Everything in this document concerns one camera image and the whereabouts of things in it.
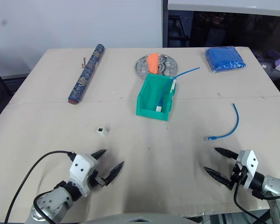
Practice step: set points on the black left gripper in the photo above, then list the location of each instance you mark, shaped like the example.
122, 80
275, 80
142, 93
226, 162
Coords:
98, 180

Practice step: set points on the silver perforated round plate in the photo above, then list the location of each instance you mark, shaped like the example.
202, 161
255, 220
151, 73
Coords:
168, 67

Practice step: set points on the grey robot torso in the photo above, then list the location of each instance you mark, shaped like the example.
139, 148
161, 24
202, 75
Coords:
142, 219

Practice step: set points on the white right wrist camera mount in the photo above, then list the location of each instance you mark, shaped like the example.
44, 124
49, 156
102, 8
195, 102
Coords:
249, 163

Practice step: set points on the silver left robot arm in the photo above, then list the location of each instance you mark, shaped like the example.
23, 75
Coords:
53, 203

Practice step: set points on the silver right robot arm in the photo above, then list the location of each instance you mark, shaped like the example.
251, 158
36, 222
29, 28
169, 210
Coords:
274, 189

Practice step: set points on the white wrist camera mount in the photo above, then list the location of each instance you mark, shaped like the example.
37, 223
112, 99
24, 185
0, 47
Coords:
80, 169
249, 163

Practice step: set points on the orange sponge block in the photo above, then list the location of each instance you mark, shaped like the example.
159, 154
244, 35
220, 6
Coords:
153, 63

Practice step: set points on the dark glass partition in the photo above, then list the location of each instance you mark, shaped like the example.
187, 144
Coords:
228, 28

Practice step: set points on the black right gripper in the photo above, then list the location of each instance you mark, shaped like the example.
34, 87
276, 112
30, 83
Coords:
237, 176

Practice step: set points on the green plastic storage bin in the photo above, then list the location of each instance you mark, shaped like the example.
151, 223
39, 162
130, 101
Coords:
151, 102

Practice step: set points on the blue patterned scroll roll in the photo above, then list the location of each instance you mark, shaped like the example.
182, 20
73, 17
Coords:
87, 73

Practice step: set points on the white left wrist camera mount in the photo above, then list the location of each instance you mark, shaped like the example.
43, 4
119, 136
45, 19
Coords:
80, 169

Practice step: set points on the blue cloth in plastic bag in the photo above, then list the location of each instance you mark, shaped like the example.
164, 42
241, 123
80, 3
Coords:
224, 59

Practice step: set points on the small white cube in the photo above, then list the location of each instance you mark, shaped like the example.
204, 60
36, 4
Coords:
101, 130

